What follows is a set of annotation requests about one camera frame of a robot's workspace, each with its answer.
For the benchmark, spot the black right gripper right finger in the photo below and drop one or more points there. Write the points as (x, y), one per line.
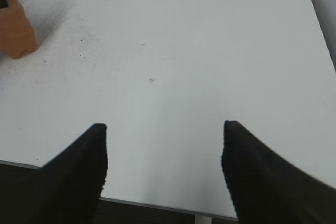
(265, 188)

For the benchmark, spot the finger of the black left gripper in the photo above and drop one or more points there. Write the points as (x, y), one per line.
(3, 3)

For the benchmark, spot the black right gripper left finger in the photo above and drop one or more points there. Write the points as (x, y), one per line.
(65, 190)

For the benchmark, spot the orange soda plastic bottle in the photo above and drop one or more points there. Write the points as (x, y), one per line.
(17, 34)

